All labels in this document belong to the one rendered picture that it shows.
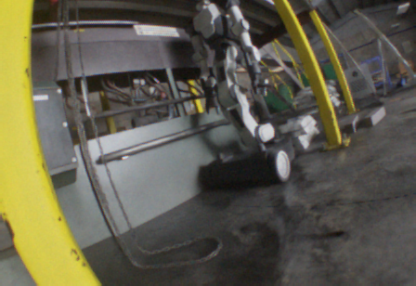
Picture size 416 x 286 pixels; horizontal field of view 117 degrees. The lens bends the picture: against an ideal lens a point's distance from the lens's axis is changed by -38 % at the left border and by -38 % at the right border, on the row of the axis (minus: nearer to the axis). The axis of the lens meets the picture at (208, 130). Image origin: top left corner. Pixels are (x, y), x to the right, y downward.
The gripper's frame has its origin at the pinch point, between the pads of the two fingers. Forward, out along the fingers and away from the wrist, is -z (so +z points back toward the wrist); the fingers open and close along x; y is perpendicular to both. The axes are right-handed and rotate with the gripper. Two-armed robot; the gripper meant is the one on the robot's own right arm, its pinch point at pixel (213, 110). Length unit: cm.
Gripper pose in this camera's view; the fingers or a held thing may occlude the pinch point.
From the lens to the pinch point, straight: 158.5
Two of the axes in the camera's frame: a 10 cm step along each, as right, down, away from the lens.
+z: -1.8, -9.7, 1.5
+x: -7.2, 0.2, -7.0
